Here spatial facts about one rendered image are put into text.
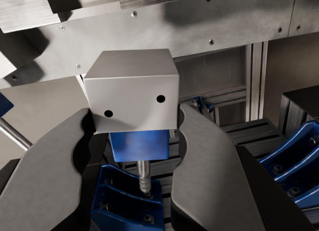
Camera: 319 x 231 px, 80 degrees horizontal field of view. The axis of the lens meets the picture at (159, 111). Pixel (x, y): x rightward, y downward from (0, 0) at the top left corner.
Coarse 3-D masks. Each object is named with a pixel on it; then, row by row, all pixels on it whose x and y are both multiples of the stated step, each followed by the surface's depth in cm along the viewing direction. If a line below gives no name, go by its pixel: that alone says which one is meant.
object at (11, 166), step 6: (12, 162) 8; (18, 162) 8; (6, 168) 7; (12, 168) 7; (0, 174) 7; (6, 174) 7; (0, 180) 7; (6, 180) 7; (0, 186) 7; (0, 192) 6
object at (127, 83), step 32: (96, 64) 12; (128, 64) 11; (160, 64) 11; (96, 96) 10; (128, 96) 10; (160, 96) 11; (96, 128) 11; (128, 128) 12; (160, 128) 12; (128, 160) 15
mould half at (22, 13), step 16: (0, 0) 14; (16, 0) 14; (32, 0) 14; (128, 0) 14; (144, 0) 14; (160, 0) 14; (176, 0) 14; (0, 16) 14; (16, 16) 14; (32, 16) 14; (48, 16) 14
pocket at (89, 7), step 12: (48, 0) 14; (60, 0) 16; (72, 0) 16; (84, 0) 16; (96, 0) 16; (108, 0) 16; (120, 0) 16; (60, 12) 15; (72, 12) 16; (84, 12) 16; (96, 12) 16; (108, 12) 16
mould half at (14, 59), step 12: (0, 36) 19; (12, 36) 21; (24, 36) 23; (0, 48) 19; (12, 48) 20; (24, 48) 22; (36, 48) 24; (0, 60) 19; (12, 60) 20; (24, 60) 21; (0, 72) 20
